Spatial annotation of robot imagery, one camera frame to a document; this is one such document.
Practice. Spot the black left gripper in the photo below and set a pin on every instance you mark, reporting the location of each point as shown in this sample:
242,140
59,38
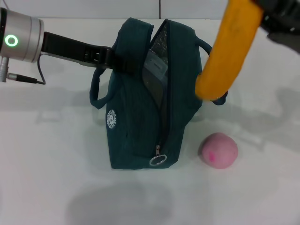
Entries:
72,52

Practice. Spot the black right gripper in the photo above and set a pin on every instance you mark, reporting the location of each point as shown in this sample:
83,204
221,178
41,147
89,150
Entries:
286,23

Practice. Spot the clear plastic lunch box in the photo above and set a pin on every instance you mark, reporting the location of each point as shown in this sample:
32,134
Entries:
154,70

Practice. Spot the yellow banana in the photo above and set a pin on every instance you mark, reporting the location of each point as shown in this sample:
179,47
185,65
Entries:
229,51

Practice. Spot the dark teal insulated lunch bag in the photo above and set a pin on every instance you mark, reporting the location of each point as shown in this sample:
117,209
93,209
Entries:
182,93

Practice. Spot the pink peach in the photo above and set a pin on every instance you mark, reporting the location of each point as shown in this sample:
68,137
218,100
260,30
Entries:
219,150

